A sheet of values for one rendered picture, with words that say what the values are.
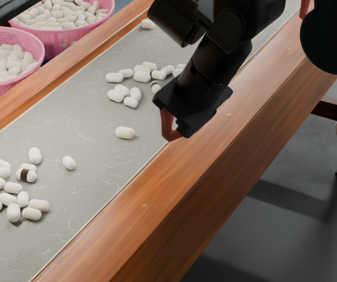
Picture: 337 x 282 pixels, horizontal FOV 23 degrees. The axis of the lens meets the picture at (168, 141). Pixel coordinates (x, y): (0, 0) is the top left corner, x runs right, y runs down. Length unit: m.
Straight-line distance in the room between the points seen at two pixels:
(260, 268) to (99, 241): 1.12
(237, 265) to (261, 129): 0.80
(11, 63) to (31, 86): 0.15
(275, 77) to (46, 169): 0.52
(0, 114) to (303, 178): 1.34
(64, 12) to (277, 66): 0.57
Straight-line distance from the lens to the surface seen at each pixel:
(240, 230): 2.47
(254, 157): 1.64
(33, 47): 1.86
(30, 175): 1.44
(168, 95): 1.02
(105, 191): 1.42
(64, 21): 1.98
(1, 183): 1.44
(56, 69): 1.74
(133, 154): 1.51
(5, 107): 1.62
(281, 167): 2.73
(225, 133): 1.52
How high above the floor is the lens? 1.62
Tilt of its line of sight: 35 degrees down
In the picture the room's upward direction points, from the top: straight up
